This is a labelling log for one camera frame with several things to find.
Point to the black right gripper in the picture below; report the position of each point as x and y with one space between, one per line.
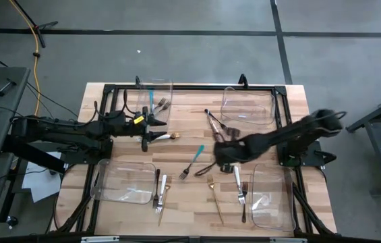
229 153

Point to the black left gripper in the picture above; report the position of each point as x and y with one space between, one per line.
135 128

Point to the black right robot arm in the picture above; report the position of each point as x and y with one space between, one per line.
288 135

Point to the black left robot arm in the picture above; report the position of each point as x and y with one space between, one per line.
68 130

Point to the clear plastic bin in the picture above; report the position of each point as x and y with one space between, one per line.
247 108
126 185
163 118
272 199

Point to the yellow tape tag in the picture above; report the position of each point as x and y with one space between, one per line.
138 119

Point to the black desk beam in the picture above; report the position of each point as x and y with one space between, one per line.
35 157

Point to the white paper sheet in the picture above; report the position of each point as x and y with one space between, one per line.
42 185

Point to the black tripod stand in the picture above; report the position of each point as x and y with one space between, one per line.
47 25

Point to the black round knob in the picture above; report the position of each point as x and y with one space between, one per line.
12 221

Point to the black frame clamp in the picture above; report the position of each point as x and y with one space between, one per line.
243 80
138 81

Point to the silver metal bracket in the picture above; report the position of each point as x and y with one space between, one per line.
99 239
288 240

